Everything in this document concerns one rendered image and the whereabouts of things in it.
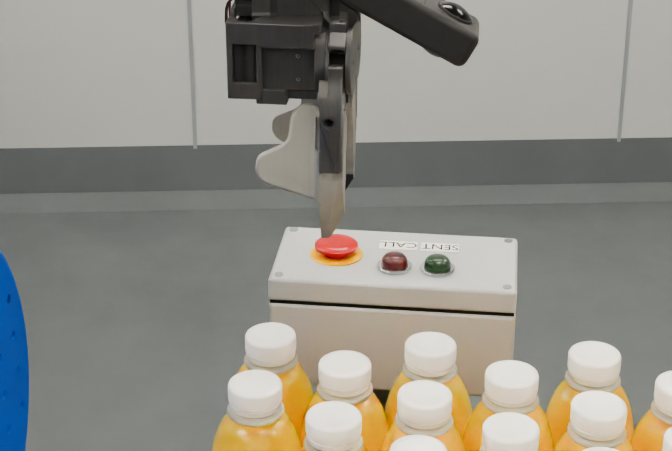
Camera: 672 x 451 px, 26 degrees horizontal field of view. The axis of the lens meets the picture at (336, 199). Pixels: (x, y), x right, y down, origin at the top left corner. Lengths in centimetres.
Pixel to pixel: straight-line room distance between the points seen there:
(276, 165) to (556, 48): 297
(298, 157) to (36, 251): 281
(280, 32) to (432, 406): 28
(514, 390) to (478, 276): 16
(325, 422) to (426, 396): 8
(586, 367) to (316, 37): 33
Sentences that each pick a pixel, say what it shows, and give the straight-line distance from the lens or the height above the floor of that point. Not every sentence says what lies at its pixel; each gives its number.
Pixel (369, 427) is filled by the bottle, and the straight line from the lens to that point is 108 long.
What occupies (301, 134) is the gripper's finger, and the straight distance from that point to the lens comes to 96.
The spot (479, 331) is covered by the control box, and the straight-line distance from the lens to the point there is 118.
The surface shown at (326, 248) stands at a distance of 120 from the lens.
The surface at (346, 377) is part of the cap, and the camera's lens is 106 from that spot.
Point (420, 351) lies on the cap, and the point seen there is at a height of 109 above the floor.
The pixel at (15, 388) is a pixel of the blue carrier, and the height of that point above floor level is 107.
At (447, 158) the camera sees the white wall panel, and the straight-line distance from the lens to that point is 397.
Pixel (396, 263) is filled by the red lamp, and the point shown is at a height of 111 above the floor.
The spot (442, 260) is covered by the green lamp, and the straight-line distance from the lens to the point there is 118.
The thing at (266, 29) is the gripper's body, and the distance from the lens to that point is 94.
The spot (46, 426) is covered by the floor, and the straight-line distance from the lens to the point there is 304.
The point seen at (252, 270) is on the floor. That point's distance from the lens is 359.
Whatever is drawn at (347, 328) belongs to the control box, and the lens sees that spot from 119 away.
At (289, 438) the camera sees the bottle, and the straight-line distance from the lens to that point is 106.
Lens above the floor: 165
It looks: 25 degrees down
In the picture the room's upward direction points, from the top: straight up
